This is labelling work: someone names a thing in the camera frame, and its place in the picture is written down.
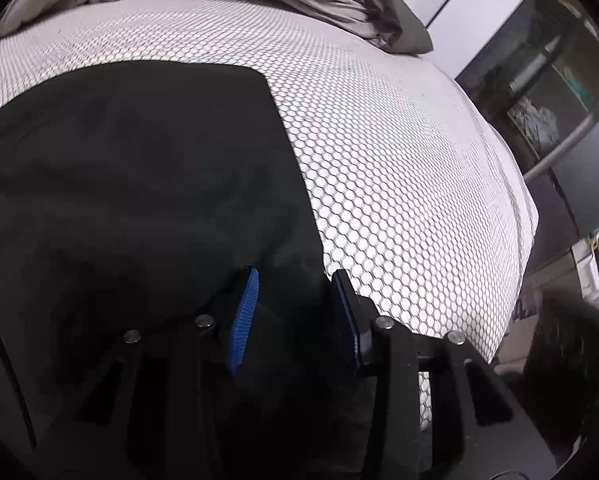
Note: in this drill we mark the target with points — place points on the black pants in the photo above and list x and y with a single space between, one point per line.
129 185

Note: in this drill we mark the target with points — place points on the white box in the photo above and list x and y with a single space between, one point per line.
587 272

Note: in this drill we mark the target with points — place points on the bed with white honeycomb cover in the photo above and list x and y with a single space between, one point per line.
404 185

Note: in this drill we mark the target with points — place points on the pile of pale clothes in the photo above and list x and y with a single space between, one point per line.
537 125

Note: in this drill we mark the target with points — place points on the grey metal pole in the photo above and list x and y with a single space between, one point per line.
559 147

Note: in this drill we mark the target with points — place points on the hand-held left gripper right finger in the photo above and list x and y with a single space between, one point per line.
348 320

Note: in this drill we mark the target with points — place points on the dark open shelf unit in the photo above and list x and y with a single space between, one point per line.
544 60

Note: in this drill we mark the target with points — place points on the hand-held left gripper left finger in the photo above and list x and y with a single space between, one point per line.
243 317

